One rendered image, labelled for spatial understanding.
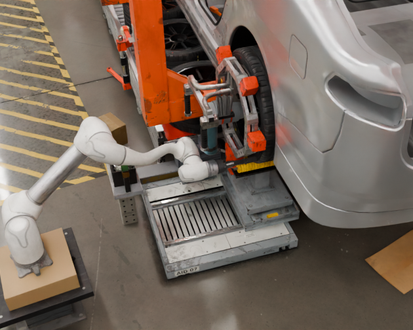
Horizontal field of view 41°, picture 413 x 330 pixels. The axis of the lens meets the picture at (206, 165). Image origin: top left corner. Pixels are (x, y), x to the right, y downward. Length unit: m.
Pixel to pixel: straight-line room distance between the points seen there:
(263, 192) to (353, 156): 1.35
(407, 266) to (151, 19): 2.09
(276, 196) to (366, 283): 0.73
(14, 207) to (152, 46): 1.19
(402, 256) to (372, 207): 1.17
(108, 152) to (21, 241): 0.61
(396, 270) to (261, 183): 0.96
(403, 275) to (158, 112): 1.78
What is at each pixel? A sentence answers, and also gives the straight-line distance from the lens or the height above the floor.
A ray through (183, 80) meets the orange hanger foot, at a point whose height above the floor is 0.77.
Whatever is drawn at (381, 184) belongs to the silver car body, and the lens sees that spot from 2.32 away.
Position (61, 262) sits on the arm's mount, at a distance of 2.99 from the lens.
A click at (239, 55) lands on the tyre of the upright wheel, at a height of 1.13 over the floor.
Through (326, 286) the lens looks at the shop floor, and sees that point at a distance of 3.34.
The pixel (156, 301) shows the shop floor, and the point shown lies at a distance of 3.25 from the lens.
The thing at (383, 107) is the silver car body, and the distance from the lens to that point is 2.24.
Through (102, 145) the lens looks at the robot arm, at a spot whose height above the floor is 1.00.
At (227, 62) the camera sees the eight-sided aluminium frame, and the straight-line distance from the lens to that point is 3.02.
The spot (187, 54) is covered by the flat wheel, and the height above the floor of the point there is 0.50.
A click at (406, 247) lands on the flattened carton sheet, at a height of 0.01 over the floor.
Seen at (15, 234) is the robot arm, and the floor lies 0.66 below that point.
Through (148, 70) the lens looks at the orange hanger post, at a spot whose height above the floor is 0.93.
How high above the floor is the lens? 2.62
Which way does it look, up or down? 40 degrees down
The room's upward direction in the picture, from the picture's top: 2 degrees counter-clockwise
